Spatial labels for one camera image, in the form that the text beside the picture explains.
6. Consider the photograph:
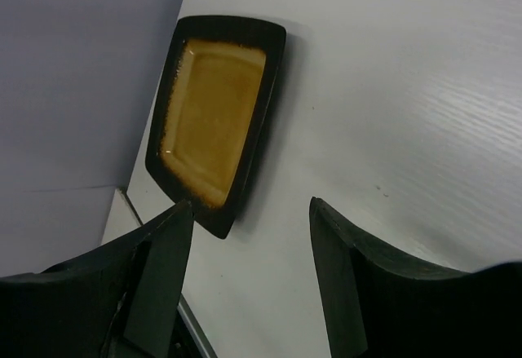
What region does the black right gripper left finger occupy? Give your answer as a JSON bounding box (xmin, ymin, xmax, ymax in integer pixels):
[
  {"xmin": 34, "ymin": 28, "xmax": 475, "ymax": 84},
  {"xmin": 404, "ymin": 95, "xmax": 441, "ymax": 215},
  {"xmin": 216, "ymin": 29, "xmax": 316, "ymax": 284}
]
[{"xmin": 1, "ymin": 201, "xmax": 192, "ymax": 357}]

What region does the black plate with yellow centre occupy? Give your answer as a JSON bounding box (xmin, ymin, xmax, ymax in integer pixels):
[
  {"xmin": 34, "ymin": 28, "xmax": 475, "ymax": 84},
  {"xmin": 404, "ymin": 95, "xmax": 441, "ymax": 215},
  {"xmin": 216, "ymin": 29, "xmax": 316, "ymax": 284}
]
[{"xmin": 145, "ymin": 15, "xmax": 287, "ymax": 239}]

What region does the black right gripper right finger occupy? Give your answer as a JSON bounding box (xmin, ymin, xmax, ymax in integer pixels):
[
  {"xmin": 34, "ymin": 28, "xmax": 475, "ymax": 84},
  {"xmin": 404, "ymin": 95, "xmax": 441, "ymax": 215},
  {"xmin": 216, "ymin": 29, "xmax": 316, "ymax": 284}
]
[{"xmin": 309, "ymin": 197, "xmax": 521, "ymax": 357}]

